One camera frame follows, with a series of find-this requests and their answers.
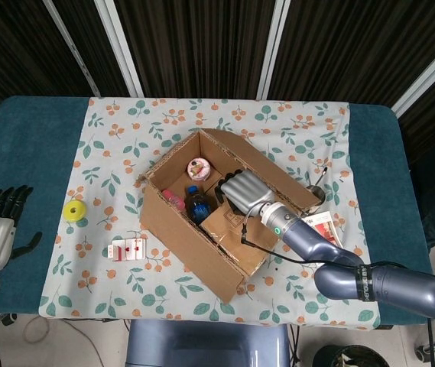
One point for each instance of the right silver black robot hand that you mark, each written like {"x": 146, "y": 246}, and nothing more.
{"x": 245, "y": 191}

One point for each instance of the brown cardboard shipping box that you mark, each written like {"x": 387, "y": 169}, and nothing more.
{"x": 186, "y": 237}

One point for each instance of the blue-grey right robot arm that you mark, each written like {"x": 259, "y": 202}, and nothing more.
{"x": 354, "y": 275}

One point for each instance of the blue-capped dark bottle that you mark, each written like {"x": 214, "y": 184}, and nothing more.
{"x": 198, "y": 206}

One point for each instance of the stainless steel measuring cup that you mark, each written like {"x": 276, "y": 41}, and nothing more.
{"x": 316, "y": 193}

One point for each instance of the pink bottle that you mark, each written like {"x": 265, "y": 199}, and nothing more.
{"x": 173, "y": 199}

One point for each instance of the red building postcard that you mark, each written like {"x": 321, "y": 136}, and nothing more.
{"x": 326, "y": 227}

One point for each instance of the teal table cover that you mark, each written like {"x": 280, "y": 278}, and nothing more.
{"x": 30, "y": 153}

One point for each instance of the playing card deck with bands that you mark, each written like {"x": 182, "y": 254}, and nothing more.
{"x": 135, "y": 248}

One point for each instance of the white and red block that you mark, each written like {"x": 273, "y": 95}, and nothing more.
{"x": 117, "y": 252}

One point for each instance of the floral orange fruit tablecloth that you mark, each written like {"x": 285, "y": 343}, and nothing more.
{"x": 125, "y": 153}

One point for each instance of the blue-grey robot torso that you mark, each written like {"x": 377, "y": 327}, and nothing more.
{"x": 209, "y": 344}

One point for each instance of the black round bin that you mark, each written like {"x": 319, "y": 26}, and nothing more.
{"x": 347, "y": 357}

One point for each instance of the slanted white frame post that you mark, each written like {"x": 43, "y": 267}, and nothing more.
{"x": 75, "y": 49}
{"x": 427, "y": 72}

